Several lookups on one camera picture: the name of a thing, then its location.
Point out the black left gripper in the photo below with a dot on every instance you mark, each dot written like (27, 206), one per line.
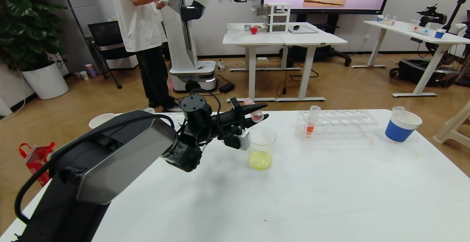
(237, 114)

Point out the test tube with red liquid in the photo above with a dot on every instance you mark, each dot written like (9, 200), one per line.
(257, 117)
(310, 127)

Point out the test tube with yellow liquid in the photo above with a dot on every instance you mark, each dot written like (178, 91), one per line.
(398, 111)

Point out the black wheeled robot base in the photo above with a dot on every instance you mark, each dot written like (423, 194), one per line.
(415, 72)

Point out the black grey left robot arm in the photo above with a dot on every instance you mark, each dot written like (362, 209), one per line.
(121, 154)

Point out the clear glass beaker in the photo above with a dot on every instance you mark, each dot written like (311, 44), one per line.
(261, 159)

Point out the clear plastic test tube rack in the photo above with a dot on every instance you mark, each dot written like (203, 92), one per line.
(176, 117)
(336, 126)
(387, 22)
(418, 30)

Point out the test tube with blue liquid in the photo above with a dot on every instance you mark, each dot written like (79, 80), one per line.
(149, 110)

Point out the black power adapter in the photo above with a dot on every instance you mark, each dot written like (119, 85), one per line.
(227, 88)

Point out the white humanoid robot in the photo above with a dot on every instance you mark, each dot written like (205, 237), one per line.
(191, 51)

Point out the clear plastic drawer unit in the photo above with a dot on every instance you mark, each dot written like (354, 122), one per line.
(277, 19)

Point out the flat grey tray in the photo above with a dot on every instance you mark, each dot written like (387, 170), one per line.
(306, 31)

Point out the black display stand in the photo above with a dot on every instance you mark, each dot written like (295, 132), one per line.
(332, 54)

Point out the person in white shirt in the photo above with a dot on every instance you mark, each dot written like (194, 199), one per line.
(141, 21)

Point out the blue sleeved white paper cup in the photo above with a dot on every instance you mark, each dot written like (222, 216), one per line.
(101, 119)
(439, 35)
(398, 132)

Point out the purple drink tumbler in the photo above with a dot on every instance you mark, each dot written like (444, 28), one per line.
(91, 71)

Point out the black office chair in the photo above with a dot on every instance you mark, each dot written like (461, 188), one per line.
(106, 32)

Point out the small white floor cup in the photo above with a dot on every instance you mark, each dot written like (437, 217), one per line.
(84, 75)

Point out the long white standing desk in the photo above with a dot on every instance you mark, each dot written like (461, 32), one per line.
(400, 28)

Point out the white plant pot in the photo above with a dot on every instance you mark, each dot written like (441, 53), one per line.
(46, 81)

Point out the beige plastic stool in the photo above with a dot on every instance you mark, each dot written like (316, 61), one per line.
(453, 128)

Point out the red paper gift bag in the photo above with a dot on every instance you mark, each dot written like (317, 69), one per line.
(35, 161)

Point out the large green leafy plant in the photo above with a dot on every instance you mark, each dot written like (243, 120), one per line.
(25, 21)

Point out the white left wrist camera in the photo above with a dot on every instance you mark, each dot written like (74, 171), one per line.
(245, 141)

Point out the black camera tripod rig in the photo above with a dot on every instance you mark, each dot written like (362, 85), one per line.
(429, 15)

